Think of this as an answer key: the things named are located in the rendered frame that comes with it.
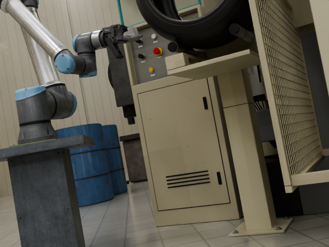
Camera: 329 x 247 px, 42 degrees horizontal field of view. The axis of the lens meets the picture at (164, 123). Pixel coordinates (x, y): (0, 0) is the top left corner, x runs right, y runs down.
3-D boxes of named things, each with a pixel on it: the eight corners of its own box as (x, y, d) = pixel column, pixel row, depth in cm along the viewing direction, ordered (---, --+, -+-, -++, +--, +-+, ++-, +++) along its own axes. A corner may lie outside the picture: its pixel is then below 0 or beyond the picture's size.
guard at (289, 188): (320, 159, 198) (291, 11, 202) (324, 158, 197) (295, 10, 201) (285, 193, 117) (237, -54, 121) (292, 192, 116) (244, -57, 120)
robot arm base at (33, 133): (16, 144, 200) (12, 123, 200) (19, 145, 219) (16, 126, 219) (58, 138, 205) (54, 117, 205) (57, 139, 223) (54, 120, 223)
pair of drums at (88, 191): (129, 188, 592) (117, 124, 596) (127, 198, 471) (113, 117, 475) (74, 199, 586) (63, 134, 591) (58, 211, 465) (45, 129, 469)
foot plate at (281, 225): (243, 223, 232) (242, 219, 232) (293, 219, 221) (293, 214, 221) (228, 236, 208) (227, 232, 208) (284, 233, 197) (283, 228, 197)
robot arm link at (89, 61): (72, 78, 213) (70, 53, 213) (86, 79, 223) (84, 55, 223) (87, 76, 209) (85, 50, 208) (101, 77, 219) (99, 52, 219)
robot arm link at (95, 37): (91, 48, 209) (103, 50, 218) (100, 46, 207) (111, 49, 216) (90, 29, 209) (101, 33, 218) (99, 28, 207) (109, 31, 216)
